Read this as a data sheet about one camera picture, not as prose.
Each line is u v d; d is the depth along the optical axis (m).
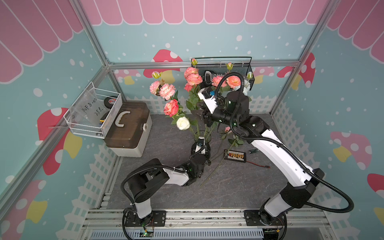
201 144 0.72
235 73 0.40
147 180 0.49
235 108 0.46
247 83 0.71
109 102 0.80
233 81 0.65
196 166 0.65
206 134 0.83
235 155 0.95
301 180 0.40
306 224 0.73
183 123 0.58
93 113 0.69
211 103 0.52
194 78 0.70
